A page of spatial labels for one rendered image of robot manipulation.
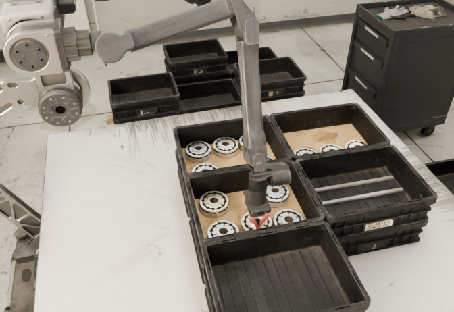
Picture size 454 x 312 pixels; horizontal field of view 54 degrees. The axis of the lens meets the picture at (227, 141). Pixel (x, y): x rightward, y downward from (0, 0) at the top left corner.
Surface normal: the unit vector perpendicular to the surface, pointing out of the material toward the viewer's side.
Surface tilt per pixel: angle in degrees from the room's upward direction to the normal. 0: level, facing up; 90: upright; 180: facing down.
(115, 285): 0
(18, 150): 0
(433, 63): 90
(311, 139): 0
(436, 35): 90
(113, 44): 62
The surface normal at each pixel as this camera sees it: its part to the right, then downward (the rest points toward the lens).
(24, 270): 0.00, -0.79
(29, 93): 0.26, 0.59
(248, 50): 0.19, 0.33
